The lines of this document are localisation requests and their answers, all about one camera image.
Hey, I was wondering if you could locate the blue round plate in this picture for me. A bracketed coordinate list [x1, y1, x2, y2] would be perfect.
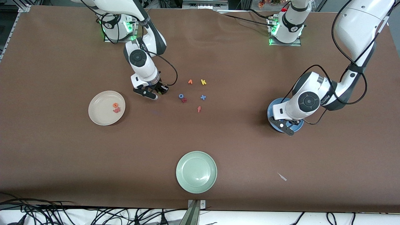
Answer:
[267, 97, 304, 134]

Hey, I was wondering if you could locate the beige brown round plate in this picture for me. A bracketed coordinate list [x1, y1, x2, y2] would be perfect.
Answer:
[88, 91, 126, 126]

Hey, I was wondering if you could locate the pale green round plate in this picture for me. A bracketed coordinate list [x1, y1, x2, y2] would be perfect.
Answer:
[176, 151, 218, 194]

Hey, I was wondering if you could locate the brown table cover sheet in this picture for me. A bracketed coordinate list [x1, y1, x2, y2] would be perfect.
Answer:
[0, 6, 400, 213]

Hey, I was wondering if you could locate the grey metal bar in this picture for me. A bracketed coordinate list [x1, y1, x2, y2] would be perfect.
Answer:
[180, 201, 200, 225]

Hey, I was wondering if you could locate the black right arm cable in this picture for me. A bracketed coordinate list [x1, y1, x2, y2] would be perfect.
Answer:
[80, 0, 178, 86]

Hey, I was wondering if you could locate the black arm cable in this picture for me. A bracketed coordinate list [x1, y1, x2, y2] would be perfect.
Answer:
[80, 0, 178, 86]
[289, 0, 395, 125]

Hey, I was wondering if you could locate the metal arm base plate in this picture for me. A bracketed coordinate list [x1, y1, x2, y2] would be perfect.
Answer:
[268, 17, 302, 47]
[104, 12, 139, 43]

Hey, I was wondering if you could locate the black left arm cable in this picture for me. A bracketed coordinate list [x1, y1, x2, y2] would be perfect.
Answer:
[289, 0, 395, 125]

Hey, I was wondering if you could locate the grey metal background frame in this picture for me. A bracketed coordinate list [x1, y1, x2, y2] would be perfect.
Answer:
[181, 0, 230, 10]

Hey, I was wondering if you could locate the black cable across table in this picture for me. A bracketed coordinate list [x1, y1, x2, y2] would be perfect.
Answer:
[216, 9, 272, 27]

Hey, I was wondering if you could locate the black floor cable tangle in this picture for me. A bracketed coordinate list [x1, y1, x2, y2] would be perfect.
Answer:
[0, 192, 75, 225]

